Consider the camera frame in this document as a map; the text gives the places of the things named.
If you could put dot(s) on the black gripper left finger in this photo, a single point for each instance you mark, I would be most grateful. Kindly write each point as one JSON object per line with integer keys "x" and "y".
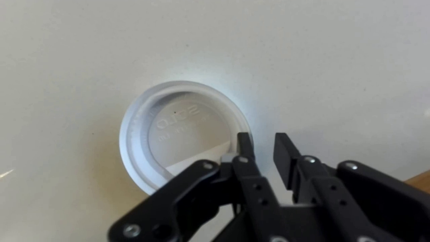
{"x": 249, "y": 179}

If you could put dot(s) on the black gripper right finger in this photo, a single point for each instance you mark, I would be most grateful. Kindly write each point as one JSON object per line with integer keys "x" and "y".
{"x": 323, "y": 188}

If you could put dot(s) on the white paper cup lid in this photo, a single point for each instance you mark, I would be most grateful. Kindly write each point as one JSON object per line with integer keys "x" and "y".
{"x": 134, "y": 134}

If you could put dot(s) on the wooden tea box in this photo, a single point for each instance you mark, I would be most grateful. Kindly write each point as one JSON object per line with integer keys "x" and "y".
{"x": 422, "y": 181}

